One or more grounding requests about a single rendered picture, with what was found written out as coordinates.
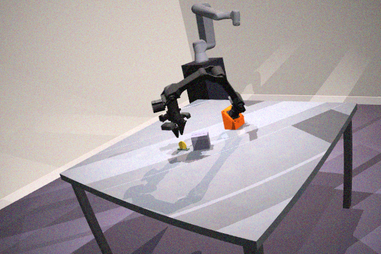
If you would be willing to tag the thin gold coin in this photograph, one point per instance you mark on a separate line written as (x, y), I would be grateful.
(182, 145)

